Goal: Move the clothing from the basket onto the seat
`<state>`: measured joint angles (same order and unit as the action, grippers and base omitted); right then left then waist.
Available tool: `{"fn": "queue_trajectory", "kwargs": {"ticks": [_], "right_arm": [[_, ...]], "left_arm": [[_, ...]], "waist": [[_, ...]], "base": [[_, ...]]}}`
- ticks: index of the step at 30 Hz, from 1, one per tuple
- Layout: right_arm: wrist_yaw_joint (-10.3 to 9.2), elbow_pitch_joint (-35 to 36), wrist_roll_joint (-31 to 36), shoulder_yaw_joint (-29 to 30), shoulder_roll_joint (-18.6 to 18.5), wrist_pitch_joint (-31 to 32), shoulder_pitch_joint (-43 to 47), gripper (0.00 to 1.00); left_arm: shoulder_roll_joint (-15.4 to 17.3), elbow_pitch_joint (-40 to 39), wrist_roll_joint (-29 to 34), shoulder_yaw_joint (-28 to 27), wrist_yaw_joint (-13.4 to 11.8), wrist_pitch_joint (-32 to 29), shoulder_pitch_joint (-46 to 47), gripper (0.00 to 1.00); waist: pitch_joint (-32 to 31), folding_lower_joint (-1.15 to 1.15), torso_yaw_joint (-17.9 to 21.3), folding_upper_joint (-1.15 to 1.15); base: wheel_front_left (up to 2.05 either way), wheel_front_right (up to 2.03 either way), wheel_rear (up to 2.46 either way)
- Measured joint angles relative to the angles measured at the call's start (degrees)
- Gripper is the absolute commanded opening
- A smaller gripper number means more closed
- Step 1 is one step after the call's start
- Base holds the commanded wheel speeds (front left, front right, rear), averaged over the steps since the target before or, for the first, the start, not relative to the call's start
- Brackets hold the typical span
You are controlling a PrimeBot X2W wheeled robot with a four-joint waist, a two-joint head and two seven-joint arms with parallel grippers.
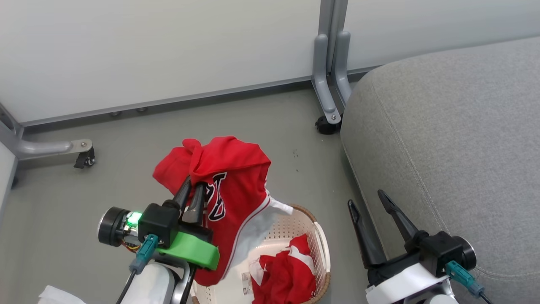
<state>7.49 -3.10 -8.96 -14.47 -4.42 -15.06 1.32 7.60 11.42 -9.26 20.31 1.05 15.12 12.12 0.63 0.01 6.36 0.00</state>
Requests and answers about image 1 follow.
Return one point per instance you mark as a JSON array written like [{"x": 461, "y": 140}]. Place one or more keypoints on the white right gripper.
[{"x": 400, "y": 283}]

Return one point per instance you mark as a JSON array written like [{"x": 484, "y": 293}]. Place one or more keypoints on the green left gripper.
[{"x": 192, "y": 252}]

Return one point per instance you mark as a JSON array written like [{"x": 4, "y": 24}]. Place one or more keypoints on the red baseball jersey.
[{"x": 236, "y": 177}]

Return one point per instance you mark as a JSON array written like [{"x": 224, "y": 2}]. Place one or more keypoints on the red white-striped garment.
[{"x": 287, "y": 274}]

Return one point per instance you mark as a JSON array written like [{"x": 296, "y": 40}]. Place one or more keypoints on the cream perforated laundry basket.
[{"x": 291, "y": 228}]

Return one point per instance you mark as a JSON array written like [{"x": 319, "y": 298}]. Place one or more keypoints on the printed basket label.
[{"x": 247, "y": 283}]

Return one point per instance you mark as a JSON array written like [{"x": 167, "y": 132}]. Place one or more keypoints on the small black caster wheel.
[{"x": 85, "y": 158}]

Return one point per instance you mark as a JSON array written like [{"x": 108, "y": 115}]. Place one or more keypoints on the grey fabric sofa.
[{"x": 455, "y": 139}]

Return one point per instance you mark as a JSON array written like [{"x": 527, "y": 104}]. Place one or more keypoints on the round black caster wheel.
[{"x": 325, "y": 126}]

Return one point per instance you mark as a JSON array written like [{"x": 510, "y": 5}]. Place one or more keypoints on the grey screwed partition foot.
[{"x": 322, "y": 80}]

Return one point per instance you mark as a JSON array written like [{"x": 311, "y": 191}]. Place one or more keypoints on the grey plain partition foot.
[{"x": 342, "y": 71}]

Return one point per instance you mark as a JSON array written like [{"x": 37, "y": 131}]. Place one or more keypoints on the grey angled partition leg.
[{"x": 38, "y": 147}]

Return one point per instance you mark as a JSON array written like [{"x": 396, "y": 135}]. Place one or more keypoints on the white crumpled cloth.
[{"x": 57, "y": 295}]

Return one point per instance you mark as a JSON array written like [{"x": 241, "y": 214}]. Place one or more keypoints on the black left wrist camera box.
[{"x": 158, "y": 223}]

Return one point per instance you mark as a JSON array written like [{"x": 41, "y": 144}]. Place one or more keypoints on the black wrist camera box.
[
  {"x": 441, "y": 251},
  {"x": 158, "y": 223}
]

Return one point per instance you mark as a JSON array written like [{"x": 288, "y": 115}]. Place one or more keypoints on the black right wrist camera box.
[{"x": 441, "y": 251}]

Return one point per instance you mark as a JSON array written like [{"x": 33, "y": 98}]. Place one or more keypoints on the grey partition base rail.
[{"x": 168, "y": 101}]

